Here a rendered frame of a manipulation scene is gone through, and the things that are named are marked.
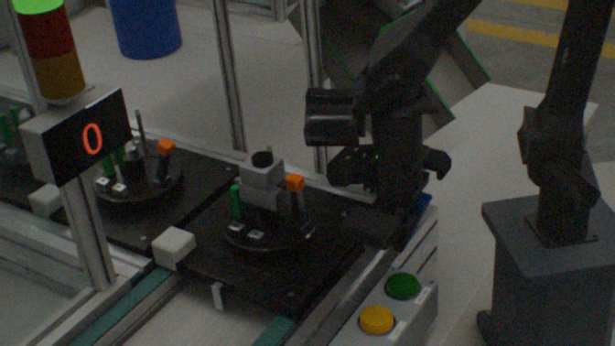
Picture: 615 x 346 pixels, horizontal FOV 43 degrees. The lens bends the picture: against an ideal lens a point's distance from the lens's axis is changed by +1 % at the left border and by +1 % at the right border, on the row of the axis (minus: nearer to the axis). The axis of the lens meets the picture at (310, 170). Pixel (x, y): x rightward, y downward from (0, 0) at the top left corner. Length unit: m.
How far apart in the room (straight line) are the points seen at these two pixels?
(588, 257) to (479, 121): 0.69
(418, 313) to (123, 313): 0.38
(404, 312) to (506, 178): 0.49
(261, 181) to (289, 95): 0.68
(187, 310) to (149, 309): 0.05
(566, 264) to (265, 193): 0.39
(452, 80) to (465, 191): 0.19
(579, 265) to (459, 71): 0.58
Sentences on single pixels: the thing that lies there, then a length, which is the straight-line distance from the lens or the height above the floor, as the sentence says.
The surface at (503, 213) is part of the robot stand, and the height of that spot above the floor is 1.06.
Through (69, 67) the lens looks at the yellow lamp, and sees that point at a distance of 0.90.
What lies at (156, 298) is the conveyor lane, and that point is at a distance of 1.11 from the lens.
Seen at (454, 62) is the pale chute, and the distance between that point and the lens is 1.42.
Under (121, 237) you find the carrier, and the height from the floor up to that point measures 0.97.
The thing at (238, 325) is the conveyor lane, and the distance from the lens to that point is 1.06.
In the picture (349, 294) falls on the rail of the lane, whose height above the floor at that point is 0.95.
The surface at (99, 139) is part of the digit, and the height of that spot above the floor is 1.20.
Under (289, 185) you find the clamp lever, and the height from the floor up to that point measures 1.07.
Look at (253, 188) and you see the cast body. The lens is 1.06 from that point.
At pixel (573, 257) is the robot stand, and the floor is 1.06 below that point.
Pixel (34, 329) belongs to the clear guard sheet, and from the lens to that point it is 1.06.
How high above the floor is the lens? 1.65
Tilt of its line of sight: 33 degrees down
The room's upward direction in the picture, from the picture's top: 5 degrees counter-clockwise
